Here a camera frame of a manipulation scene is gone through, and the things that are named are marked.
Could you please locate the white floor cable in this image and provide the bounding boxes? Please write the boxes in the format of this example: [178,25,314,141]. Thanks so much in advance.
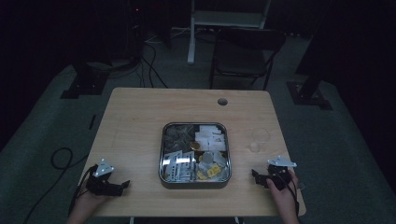
[144,27,191,44]

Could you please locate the person's left hand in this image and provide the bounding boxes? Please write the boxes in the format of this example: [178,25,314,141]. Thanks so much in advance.
[73,190,110,216]

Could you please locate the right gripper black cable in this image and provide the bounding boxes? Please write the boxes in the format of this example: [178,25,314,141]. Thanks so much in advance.
[278,169,301,217]

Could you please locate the black stand base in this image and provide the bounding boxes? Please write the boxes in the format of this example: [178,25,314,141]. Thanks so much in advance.
[286,36,333,111]
[60,61,110,100]

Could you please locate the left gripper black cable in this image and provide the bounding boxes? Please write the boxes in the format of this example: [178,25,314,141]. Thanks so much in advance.
[68,164,98,217]

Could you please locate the clear glass lid gold knob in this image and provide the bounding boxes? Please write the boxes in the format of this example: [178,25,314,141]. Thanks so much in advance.
[159,121,233,185]

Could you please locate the stack of white packets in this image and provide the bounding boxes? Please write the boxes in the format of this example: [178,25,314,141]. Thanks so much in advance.
[194,124,227,152]

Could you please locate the white desk frame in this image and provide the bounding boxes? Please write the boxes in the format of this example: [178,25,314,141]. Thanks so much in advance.
[186,0,273,65]

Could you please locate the stack of white printed sachets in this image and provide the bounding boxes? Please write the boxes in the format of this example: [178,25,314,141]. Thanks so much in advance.
[163,149,197,183]

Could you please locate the black floor cables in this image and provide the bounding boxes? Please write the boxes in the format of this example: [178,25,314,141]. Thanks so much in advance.
[136,40,170,89]

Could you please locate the pile of dark tea bags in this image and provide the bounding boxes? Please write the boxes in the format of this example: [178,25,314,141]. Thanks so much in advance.
[163,124,195,153]

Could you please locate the black looped floor cable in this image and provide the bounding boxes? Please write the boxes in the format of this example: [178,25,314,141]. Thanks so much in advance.
[22,147,90,224]

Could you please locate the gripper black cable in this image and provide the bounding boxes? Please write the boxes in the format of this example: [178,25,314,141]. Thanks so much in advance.
[278,169,301,217]
[68,164,98,217]

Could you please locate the black folding chair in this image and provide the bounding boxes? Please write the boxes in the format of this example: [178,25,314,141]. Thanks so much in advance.
[209,27,287,91]

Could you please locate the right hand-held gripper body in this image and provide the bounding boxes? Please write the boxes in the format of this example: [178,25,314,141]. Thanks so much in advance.
[267,156,297,191]

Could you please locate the dark square compartment box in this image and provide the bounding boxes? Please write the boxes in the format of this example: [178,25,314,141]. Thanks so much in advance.
[158,121,233,190]

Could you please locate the person's right hand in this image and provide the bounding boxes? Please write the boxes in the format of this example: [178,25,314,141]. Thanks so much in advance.
[266,170,300,216]

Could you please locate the dark equipment tower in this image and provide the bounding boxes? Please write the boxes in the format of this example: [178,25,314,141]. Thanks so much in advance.
[125,0,146,62]

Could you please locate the clear glass cup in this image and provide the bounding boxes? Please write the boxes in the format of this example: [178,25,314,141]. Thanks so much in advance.
[248,126,271,153]

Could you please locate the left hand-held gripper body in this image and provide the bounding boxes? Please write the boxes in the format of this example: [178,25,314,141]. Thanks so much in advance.
[85,159,123,197]

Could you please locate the pile of clear yellow-tag bags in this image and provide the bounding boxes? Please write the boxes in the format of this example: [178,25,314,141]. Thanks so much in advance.
[196,151,230,182]

